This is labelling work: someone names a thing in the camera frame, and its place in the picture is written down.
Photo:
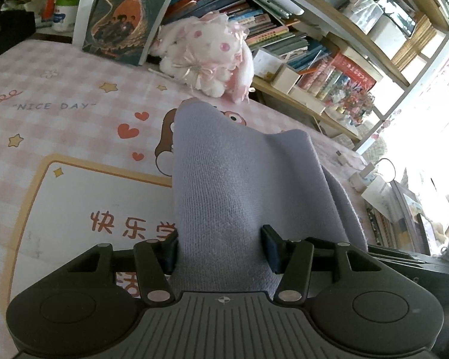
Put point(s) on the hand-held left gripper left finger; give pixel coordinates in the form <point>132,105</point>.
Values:
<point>171,250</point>

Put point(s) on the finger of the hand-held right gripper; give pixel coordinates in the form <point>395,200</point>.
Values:
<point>396,257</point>

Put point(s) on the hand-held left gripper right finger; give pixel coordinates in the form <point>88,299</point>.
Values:
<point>273,248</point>

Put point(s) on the blue and brown knit sweater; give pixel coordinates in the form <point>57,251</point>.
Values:
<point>228,187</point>

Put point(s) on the white charger plug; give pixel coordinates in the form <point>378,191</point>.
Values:
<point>342,158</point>

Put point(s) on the long white box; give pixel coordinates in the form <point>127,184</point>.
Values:
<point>308,99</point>

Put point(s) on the white cube box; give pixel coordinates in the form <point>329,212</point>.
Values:
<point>286,79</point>

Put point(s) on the row of colourful packets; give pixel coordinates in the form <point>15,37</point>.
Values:
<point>340,86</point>

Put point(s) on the white card box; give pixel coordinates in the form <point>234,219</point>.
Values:
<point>267,63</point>

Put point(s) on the pink white bunny plush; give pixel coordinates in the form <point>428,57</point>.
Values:
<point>209,45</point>

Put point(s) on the white wooden bookshelf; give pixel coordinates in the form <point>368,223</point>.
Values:
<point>344,26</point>

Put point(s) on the large illustrated book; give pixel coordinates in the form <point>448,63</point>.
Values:
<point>123,15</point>

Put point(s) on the white pen cup green lid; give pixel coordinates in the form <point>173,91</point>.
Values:
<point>64,17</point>

